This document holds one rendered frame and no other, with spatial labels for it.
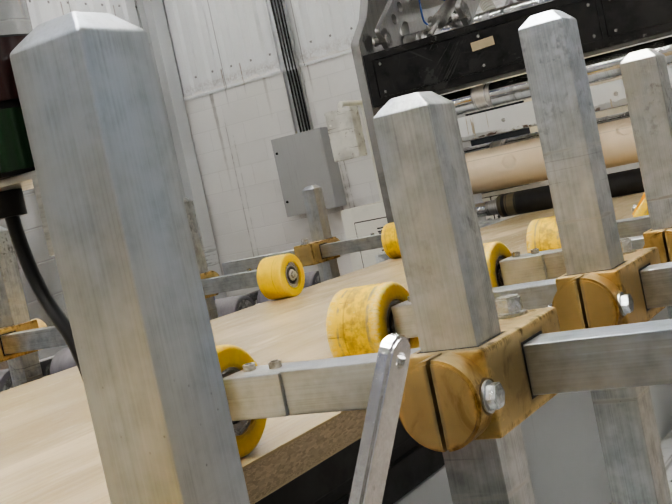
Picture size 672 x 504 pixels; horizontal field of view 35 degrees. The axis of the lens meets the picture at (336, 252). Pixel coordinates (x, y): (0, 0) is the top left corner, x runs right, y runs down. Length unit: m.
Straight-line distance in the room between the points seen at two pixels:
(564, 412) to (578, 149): 0.54
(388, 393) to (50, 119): 0.15
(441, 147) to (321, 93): 10.15
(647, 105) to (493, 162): 2.04
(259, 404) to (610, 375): 0.24
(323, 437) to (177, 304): 0.45
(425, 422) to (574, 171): 0.30
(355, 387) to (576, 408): 0.68
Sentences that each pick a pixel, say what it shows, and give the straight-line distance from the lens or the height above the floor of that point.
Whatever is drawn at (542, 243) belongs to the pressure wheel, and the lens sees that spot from 1.38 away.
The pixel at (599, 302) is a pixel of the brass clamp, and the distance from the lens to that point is 0.79.
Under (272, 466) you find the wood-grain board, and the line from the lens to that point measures 0.76.
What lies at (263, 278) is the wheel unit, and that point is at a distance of 1.93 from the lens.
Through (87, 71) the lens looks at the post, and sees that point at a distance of 0.37.
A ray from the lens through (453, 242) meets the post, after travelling 0.57.
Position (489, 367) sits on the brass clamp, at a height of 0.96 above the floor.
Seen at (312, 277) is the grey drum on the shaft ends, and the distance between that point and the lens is 3.17.
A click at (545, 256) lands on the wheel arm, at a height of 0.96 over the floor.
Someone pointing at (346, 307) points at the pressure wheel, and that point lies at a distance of 0.94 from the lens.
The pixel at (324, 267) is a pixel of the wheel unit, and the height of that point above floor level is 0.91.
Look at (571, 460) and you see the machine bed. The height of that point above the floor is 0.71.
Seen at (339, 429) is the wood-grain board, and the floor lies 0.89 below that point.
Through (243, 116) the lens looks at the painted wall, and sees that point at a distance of 11.27.
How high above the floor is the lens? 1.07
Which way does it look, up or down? 3 degrees down
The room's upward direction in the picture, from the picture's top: 12 degrees counter-clockwise
